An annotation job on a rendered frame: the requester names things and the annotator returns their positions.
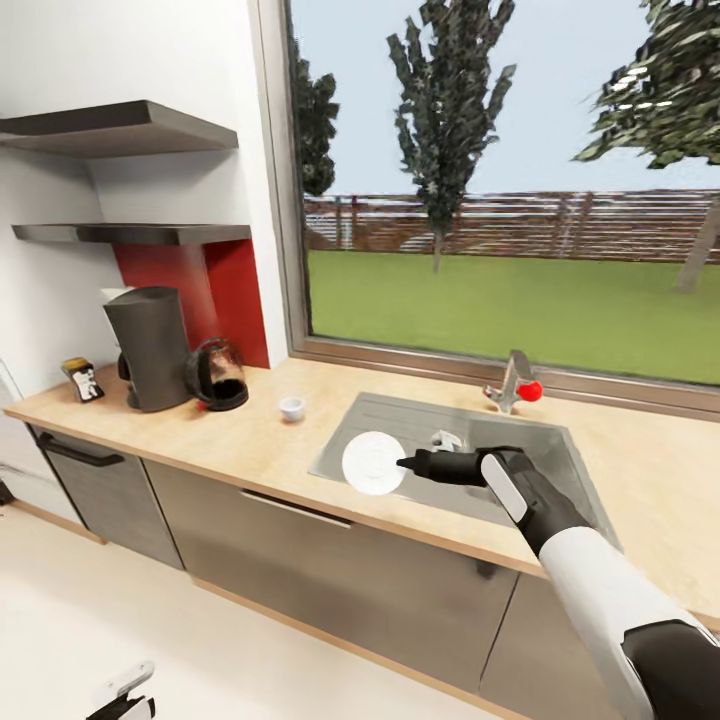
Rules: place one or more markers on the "saucer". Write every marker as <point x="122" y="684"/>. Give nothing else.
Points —
<point x="369" y="464"/>

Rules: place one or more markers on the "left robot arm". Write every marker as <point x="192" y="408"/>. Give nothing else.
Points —
<point x="111" y="698"/>

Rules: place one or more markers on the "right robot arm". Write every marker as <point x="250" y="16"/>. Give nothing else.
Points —
<point x="655" y="659"/>

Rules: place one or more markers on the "bottle of coffee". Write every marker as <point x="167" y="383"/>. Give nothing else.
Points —
<point x="80" y="373"/>

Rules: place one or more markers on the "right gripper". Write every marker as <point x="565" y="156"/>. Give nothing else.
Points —
<point x="440" y="467"/>

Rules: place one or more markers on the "electric kettle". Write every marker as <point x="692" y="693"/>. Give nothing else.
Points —
<point x="214" y="374"/>

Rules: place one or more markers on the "fridge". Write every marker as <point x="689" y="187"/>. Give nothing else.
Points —
<point x="50" y="304"/>

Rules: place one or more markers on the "coffee cup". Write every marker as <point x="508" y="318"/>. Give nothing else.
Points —
<point x="292" y="408"/>

